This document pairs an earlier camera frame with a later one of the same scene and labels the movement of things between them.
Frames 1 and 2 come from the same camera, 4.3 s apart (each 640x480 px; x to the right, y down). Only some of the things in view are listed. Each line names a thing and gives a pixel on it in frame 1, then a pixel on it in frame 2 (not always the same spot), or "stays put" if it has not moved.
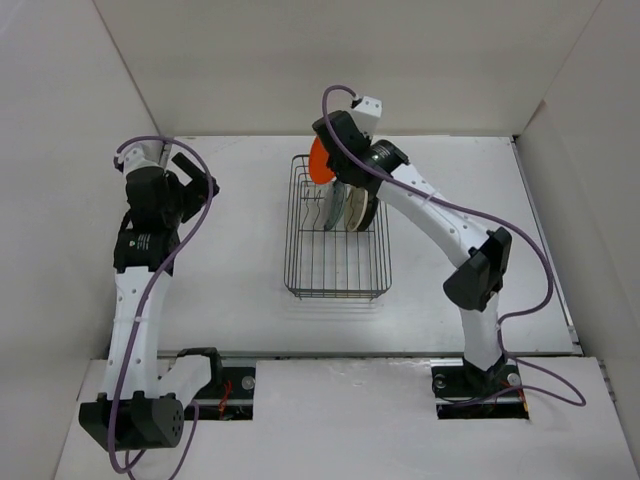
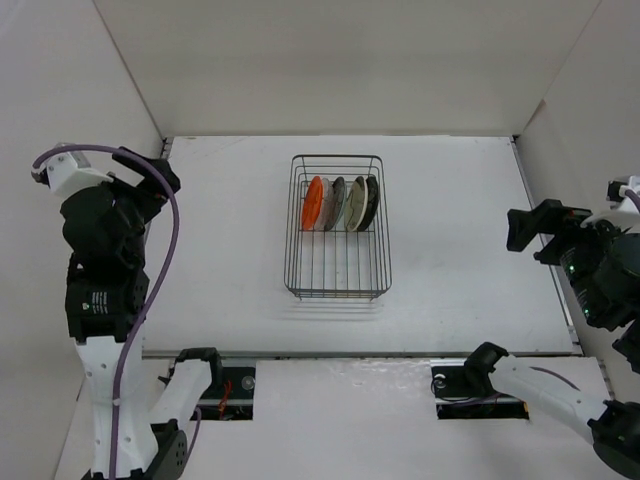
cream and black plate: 355,207 stays put
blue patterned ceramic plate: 336,205 stays put
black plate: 371,208 stays put
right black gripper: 367,139 -> 550,215
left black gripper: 195,199 -> 151,188
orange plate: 318,156 -> 312,203
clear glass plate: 323,199 stays put
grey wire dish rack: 331,264 stays put
